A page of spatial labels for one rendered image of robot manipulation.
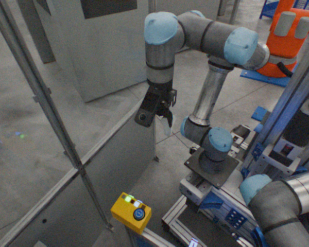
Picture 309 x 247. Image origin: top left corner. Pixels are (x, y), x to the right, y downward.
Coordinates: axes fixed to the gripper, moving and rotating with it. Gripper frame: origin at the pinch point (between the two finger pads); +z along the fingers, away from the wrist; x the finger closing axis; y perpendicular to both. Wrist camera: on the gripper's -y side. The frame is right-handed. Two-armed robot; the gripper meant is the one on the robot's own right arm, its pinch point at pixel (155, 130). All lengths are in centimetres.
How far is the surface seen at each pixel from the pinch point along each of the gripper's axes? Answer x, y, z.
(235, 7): 79, 531, 98
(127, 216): 3.8, -17.8, 40.8
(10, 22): 45, -7, -29
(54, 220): 46, -33, 67
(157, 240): -10, -14, 63
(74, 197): 46, -18, 67
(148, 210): -2.7, -11.0, 40.8
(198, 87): 54, 242, 148
